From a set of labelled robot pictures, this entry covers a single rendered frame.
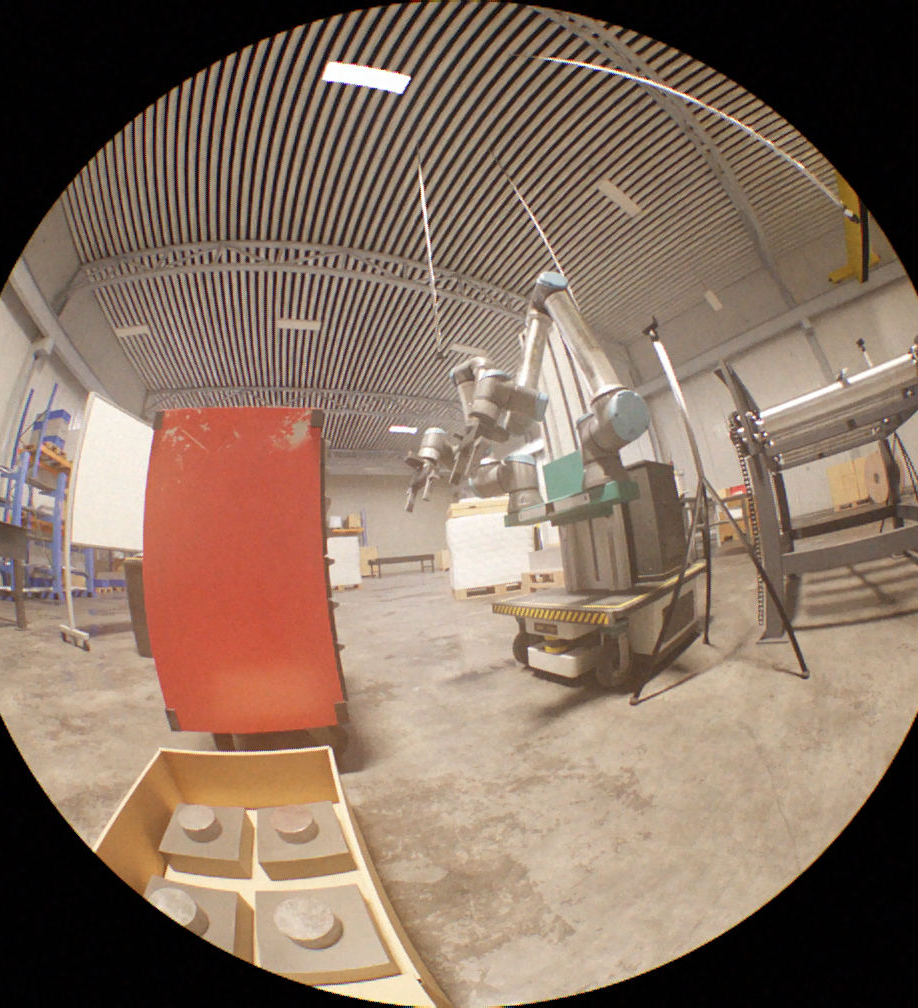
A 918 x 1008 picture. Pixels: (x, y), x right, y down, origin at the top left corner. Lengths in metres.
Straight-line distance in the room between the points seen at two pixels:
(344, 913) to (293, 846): 0.14
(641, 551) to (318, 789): 1.37
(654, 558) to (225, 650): 1.48
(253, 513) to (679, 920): 1.06
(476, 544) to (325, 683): 3.56
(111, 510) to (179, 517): 2.44
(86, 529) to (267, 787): 2.69
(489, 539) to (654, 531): 3.04
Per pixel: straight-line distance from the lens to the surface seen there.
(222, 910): 0.49
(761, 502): 1.44
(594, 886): 0.62
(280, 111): 8.35
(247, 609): 0.77
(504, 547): 4.23
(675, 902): 0.62
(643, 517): 1.44
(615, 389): 1.07
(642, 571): 1.47
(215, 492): 0.80
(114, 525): 3.25
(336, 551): 8.21
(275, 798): 0.66
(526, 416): 0.98
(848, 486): 9.38
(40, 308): 10.07
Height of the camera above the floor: 0.54
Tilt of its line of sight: 10 degrees up
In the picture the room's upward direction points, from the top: 6 degrees counter-clockwise
